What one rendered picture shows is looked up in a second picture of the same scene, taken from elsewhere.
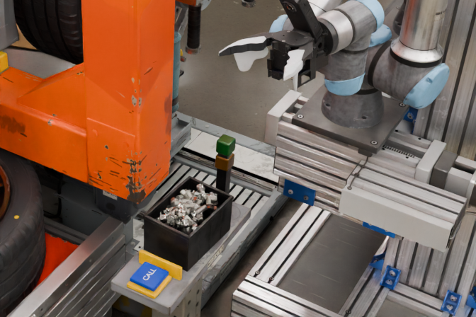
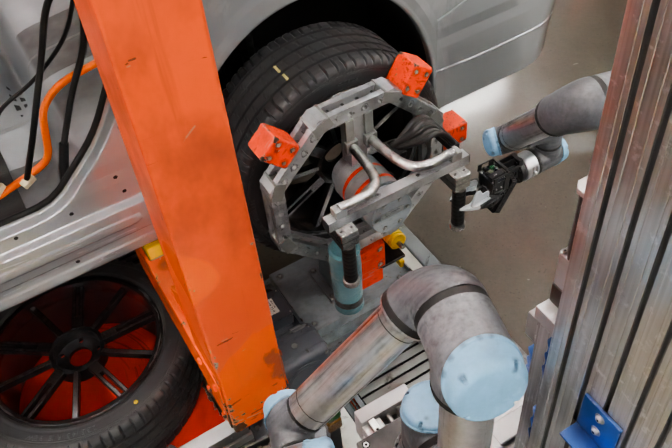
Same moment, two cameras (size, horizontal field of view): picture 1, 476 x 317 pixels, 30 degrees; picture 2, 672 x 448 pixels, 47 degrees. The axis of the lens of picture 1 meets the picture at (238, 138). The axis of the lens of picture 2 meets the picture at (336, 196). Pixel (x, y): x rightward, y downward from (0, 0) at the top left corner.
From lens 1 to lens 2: 1.35 m
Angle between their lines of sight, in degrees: 30
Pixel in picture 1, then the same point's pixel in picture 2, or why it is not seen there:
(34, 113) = (176, 309)
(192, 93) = (476, 232)
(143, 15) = (201, 303)
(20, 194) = (155, 375)
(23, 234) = (132, 422)
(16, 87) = not seen: hidden behind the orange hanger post
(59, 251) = (203, 418)
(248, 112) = (521, 275)
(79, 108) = not seen: hidden behind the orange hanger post
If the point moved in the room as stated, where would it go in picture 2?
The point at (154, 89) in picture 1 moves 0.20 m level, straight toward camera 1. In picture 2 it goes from (241, 352) to (192, 425)
